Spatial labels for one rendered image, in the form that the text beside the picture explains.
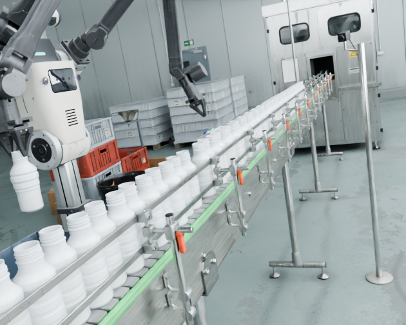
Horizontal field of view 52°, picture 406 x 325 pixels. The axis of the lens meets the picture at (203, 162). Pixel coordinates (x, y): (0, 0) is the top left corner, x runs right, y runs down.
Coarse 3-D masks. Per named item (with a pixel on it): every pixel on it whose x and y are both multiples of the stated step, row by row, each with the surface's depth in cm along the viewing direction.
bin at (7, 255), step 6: (30, 234) 134; (36, 234) 136; (66, 234) 132; (24, 240) 132; (30, 240) 134; (36, 240) 136; (66, 240) 132; (12, 246) 127; (0, 252) 123; (6, 252) 125; (12, 252) 127; (0, 258) 123; (6, 258) 125; (12, 258) 127; (6, 264) 125; (12, 264) 126; (12, 270) 126; (12, 276) 126
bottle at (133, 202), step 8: (120, 184) 88; (128, 184) 89; (128, 192) 86; (136, 192) 87; (128, 200) 86; (136, 200) 87; (136, 208) 86; (144, 224) 87; (144, 240) 87; (144, 256) 88
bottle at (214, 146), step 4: (208, 136) 136; (212, 136) 133; (216, 136) 134; (212, 140) 133; (216, 140) 134; (212, 144) 134; (216, 144) 134; (212, 148) 133; (216, 148) 133; (220, 148) 134; (216, 152) 133; (220, 156) 134; (220, 160) 134; (220, 164) 134; (224, 164) 136; (224, 176) 136; (224, 180) 136
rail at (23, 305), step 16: (272, 112) 212; (288, 112) 255; (256, 144) 176; (240, 160) 152; (192, 176) 109; (144, 208) 86; (128, 224) 79; (112, 240) 74; (64, 272) 62; (48, 288) 59; (80, 304) 65; (0, 320) 51; (64, 320) 61
